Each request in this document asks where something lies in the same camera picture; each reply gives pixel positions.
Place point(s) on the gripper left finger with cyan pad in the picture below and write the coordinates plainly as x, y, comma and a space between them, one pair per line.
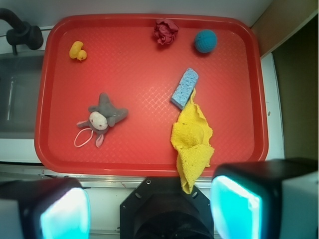
56, 208

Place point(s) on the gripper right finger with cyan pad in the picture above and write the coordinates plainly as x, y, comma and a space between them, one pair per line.
273, 199

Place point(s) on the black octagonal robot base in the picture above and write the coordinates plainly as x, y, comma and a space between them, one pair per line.
159, 209

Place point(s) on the yellow rubber duck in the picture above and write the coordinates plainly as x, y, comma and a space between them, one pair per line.
76, 51

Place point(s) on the grey plush bunny toy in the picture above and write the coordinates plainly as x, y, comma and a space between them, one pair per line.
101, 117

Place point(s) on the yellow knitted cloth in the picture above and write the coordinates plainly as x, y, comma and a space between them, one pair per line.
190, 137

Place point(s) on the red plastic tray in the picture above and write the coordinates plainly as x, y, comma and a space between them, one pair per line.
125, 61

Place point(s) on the stainless steel sink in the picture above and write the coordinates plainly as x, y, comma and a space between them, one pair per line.
19, 89

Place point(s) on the blue sponge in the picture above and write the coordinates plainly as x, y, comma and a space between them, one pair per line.
185, 88

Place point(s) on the teal knitted ball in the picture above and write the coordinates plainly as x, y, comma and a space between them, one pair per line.
205, 41

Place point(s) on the black faucet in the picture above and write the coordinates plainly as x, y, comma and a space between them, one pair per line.
21, 32

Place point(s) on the crumpled red cloth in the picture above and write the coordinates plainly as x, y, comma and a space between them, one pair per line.
165, 31

